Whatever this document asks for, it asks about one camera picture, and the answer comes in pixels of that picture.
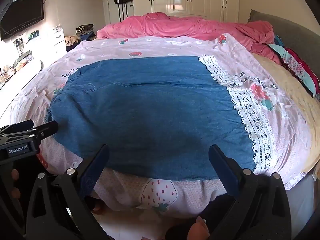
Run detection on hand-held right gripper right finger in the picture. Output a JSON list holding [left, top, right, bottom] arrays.
[[208, 144, 292, 240]]

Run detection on pink strawberry print shirt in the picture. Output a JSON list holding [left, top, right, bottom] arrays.
[[10, 32, 313, 212]]

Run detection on floral teal pink garment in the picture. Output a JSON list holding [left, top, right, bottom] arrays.
[[266, 34, 320, 98]]

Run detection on person's left hand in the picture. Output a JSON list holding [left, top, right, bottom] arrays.
[[10, 168, 21, 200]]

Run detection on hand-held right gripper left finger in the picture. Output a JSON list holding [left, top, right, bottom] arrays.
[[26, 144, 110, 240]]

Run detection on pink duvet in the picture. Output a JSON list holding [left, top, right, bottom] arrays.
[[96, 12, 283, 63]]

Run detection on black flat television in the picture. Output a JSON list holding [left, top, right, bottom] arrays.
[[0, 0, 45, 42]]

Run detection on dark clothes heap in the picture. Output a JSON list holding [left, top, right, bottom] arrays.
[[65, 24, 97, 53]]

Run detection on white dresser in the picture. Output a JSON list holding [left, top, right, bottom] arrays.
[[0, 26, 68, 90]]

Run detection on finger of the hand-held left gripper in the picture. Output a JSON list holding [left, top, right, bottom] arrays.
[[0, 119, 35, 135], [35, 120, 59, 140]]

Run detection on white door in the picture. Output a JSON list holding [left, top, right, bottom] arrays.
[[104, 0, 135, 25]]

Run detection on dark grey cushion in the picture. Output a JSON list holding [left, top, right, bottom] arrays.
[[247, 9, 320, 80]]

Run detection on blue denim pants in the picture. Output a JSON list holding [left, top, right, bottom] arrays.
[[45, 54, 279, 182]]

